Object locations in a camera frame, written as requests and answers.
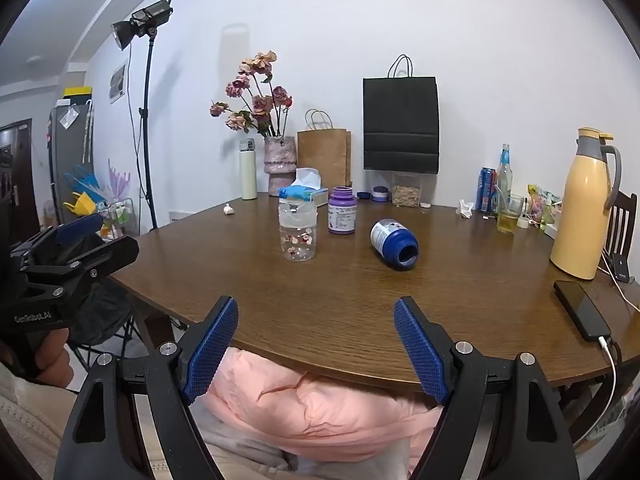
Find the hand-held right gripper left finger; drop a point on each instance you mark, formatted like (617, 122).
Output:
(210, 355)

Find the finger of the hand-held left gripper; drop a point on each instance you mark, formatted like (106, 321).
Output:
(107, 257)
(77, 227)

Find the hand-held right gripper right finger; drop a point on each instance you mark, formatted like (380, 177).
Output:
(421, 355)

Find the blue bottle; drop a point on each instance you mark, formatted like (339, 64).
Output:
(392, 242)

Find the clear floral print cup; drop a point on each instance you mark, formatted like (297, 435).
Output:
(298, 232)

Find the person's left hand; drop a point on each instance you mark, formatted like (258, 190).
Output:
(52, 357)

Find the dark cloth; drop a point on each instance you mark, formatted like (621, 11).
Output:
(107, 310)

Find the dark wooden door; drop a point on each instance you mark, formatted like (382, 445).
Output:
(17, 180)

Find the grey refrigerator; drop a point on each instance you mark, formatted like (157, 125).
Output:
(70, 140)

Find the pink cloth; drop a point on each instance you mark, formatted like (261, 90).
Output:
(320, 410)

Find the black light stand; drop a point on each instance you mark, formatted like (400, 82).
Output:
(146, 135)

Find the garlic bulb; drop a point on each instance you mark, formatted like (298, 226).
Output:
(229, 209)

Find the yellow box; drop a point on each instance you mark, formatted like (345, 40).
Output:
(77, 91)

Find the crumpled white tissue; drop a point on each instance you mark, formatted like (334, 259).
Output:
(466, 208)

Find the purple jar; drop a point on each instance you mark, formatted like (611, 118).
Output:
(342, 212)

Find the clear container with grains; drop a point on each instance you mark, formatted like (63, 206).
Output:
(406, 192)

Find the glass with yellow drink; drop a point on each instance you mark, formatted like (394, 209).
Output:
(509, 217)

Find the white thermos bottle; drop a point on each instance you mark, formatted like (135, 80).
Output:
(248, 175)

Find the small blue lidded jar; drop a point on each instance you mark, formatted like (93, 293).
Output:
(380, 194)

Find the black smartphone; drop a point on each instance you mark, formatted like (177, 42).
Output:
(582, 310)

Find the blue drink can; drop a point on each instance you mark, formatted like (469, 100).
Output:
(485, 190)

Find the blue tissue box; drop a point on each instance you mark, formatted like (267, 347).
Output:
(302, 191)

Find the colourful snack packets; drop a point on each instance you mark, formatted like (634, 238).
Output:
(542, 207)

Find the pink ceramic vase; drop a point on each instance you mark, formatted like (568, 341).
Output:
(280, 165)

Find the clear glass bottle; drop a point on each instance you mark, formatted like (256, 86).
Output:
(504, 175)

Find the dried pink flowers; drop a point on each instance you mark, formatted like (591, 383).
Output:
(257, 105)

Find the yellow thermos jug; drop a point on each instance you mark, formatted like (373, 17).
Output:
(580, 210)

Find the black studio light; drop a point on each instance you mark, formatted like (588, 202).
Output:
(142, 17)

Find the brown paper bag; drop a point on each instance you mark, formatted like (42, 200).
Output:
(324, 157)

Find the black paper bag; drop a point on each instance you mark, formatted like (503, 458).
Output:
(400, 125)

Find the dark wooden chair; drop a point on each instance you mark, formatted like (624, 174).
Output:
(620, 230)

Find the wall panel box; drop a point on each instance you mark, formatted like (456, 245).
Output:
(117, 84)

